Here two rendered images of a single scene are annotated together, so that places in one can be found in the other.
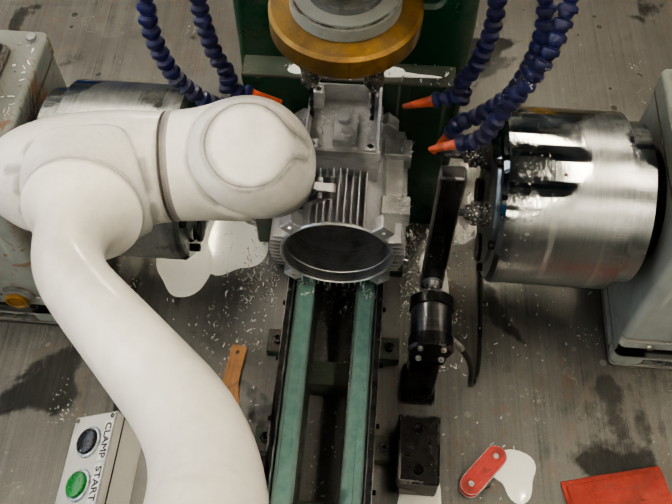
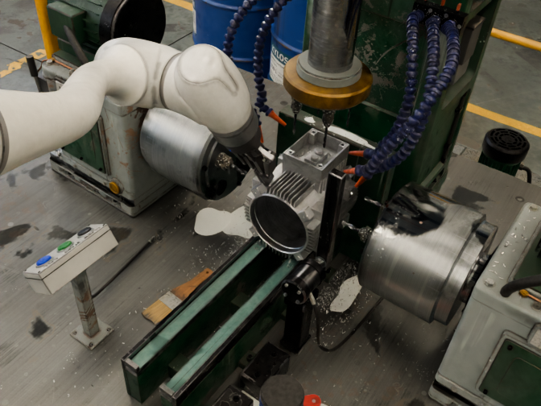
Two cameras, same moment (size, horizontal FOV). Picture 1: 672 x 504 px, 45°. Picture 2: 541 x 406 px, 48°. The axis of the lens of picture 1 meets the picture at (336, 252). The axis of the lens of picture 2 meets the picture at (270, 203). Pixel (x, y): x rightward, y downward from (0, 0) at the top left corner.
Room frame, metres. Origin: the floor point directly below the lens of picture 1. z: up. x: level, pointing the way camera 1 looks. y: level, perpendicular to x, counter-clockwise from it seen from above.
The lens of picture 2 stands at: (-0.26, -0.43, 1.95)
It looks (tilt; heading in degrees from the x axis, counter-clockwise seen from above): 42 degrees down; 28
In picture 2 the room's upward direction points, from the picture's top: 4 degrees clockwise
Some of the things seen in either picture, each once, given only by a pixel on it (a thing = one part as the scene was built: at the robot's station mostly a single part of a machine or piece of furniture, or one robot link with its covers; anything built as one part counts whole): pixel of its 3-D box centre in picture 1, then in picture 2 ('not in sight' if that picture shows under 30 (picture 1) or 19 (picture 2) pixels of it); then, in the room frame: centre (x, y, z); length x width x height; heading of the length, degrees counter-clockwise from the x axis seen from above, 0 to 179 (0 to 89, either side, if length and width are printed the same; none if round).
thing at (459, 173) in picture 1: (441, 234); (328, 222); (0.55, -0.13, 1.12); 0.04 x 0.03 x 0.26; 175
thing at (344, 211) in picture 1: (341, 196); (301, 201); (0.69, -0.01, 1.02); 0.20 x 0.19 x 0.19; 176
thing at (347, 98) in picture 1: (343, 133); (315, 161); (0.73, -0.01, 1.11); 0.12 x 0.11 x 0.07; 176
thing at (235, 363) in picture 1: (224, 406); (180, 294); (0.45, 0.17, 0.80); 0.21 x 0.05 x 0.01; 170
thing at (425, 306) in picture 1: (452, 249); (356, 267); (0.65, -0.18, 0.92); 0.45 x 0.13 x 0.24; 175
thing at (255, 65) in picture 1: (348, 130); (335, 180); (0.85, -0.02, 0.97); 0.30 x 0.11 x 0.34; 85
